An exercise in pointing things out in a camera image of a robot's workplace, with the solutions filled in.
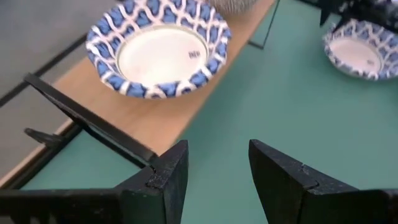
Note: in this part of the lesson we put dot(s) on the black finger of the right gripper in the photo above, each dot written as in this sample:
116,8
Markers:
329,11

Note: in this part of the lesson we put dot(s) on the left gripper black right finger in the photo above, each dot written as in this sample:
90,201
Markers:
304,202

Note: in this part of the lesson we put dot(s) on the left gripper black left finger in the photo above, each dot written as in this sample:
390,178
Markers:
140,205

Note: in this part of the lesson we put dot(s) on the blue white patterned shallow bowl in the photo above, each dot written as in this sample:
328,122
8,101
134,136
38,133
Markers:
158,56
357,56

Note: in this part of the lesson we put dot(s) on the wooden shelf black metal frame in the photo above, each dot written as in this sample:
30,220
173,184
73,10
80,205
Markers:
140,118

